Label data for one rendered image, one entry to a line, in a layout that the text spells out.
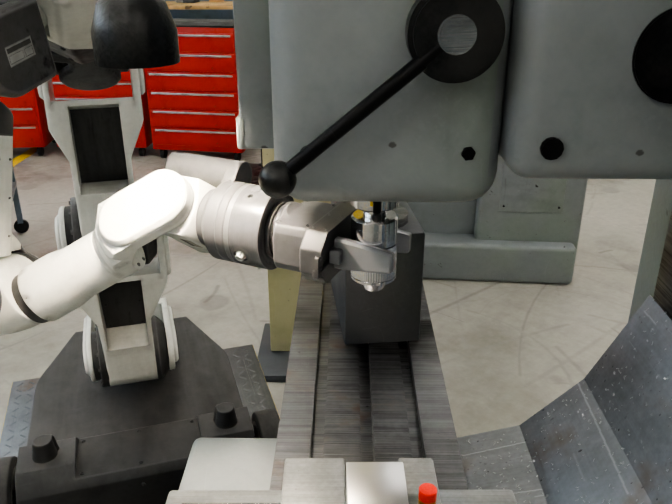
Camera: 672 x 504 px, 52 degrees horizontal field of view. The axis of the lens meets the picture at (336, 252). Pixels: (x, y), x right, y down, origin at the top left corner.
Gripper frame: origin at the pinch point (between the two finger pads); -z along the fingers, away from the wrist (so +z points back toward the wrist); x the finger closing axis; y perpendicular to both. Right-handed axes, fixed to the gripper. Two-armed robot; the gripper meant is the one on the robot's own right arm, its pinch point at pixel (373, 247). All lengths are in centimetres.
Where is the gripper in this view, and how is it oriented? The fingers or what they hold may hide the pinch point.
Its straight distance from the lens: 70.1
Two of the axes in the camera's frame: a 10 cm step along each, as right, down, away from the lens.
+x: 4.0, -3.7, 8.4
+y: -0.1, 9.1, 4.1
